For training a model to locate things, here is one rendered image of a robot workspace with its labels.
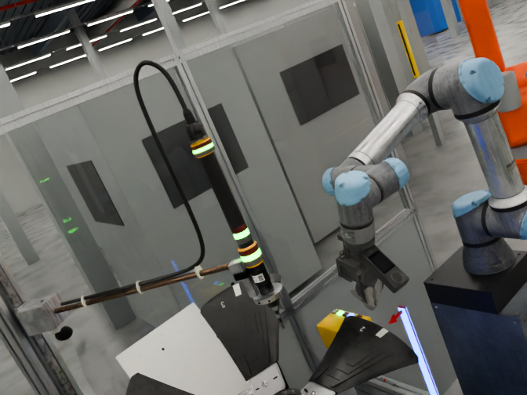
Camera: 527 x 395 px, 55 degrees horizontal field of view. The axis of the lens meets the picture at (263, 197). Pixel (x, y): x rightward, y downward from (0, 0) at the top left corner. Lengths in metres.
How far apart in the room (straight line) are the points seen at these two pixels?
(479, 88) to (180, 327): 1.00
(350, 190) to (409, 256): 1.51
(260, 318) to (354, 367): 0.25
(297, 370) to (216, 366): 0.75
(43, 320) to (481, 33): 4.28
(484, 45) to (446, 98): 3.56
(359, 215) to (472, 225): 0.59
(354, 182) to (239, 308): 0.45
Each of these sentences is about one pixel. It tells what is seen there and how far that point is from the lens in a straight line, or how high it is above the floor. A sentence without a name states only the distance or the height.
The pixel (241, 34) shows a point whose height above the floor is 2.03.
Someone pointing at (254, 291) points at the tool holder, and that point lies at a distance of 1.11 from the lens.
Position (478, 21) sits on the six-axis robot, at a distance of 4.92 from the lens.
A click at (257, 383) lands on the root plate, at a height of 1.25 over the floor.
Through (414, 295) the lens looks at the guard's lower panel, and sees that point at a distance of 2.61.
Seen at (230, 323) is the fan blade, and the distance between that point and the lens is 1.30.
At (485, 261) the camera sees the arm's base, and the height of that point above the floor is 1.12.
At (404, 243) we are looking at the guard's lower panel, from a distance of 2.52.
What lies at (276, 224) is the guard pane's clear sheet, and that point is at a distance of 2.01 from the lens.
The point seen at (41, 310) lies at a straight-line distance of 1.41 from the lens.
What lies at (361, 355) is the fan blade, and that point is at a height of 1.19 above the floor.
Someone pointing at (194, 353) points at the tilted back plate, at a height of 1.27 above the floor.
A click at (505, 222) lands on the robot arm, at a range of 1.56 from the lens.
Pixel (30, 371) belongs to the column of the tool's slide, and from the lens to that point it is 1.56.
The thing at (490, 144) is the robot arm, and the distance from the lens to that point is 1.46.
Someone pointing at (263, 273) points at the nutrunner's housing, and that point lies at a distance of 1.09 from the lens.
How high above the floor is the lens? 1.92
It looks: 14 degrees down
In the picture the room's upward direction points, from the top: 23 degrees counter-clockwise
